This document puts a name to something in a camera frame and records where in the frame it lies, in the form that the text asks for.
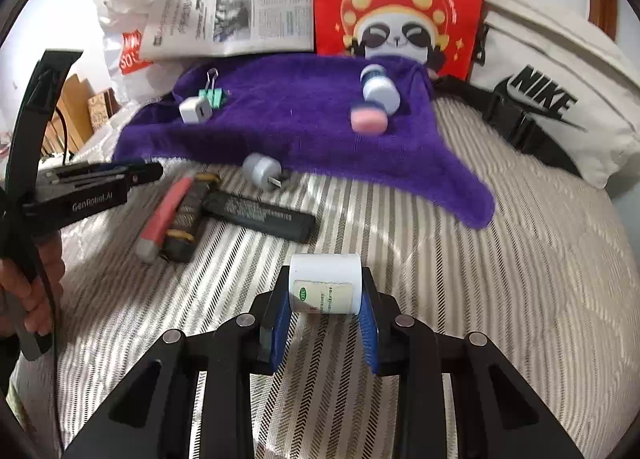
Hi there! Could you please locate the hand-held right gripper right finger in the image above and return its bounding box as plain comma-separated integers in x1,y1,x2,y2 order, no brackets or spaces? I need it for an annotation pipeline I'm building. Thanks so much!
357,266,586,459

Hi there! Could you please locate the blue white bottle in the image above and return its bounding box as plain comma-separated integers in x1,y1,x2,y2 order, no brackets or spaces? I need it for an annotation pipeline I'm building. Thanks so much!
360,64,401,115

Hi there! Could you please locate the green binder clip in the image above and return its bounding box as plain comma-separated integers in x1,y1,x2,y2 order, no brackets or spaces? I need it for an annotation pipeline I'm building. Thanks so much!
197,68,232,109

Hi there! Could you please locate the white charger cube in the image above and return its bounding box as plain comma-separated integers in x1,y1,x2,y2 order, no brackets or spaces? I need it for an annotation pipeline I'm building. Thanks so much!
179,96,210,125

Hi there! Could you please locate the patterned box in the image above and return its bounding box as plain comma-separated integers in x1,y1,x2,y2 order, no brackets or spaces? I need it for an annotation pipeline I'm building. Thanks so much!
87,89,118,127

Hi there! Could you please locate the striped quilt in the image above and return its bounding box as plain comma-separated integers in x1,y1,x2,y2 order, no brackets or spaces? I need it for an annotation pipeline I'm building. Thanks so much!
10,89,636,459

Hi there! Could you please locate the pink tube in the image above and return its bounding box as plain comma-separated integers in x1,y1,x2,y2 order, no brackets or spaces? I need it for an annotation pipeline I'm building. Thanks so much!
137,176,195,262

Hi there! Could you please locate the pink capped jar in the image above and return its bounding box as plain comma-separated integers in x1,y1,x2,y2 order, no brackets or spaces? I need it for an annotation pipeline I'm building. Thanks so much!
349,102,388,132

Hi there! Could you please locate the black gold tube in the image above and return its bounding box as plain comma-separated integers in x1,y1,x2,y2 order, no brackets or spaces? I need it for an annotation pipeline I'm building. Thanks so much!
160,173,221,264

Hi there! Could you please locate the grey plug adapter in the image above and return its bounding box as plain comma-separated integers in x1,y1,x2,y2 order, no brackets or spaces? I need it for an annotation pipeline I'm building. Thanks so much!
242,153,291,190

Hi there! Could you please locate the person's left hand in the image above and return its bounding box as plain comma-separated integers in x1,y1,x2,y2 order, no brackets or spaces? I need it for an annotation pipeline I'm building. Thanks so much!
0,233,67,340

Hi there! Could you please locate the white waist bag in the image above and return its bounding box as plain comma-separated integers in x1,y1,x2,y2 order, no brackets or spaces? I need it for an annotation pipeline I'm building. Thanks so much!
435,0,640,190

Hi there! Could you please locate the purple towel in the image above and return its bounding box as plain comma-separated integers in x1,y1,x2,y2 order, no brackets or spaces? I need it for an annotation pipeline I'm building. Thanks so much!
112,53,496,230

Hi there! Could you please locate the small white jar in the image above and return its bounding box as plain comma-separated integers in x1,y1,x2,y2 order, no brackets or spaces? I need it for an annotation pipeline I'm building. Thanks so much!
289,254,368,316

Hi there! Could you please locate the wooden headboard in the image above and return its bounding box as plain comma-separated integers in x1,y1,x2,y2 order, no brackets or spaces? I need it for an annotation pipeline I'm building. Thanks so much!
40,72,121,157

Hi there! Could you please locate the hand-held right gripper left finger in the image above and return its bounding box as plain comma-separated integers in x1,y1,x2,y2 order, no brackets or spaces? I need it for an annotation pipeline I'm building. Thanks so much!
60,284,294,459

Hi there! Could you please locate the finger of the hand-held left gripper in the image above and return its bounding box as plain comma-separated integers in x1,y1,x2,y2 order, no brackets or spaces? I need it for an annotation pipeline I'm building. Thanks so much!
125,162,165,188
42,164,126,186

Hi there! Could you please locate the black rectangular bar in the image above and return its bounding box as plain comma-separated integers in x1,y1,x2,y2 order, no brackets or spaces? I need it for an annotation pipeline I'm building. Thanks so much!
202,190,317,243

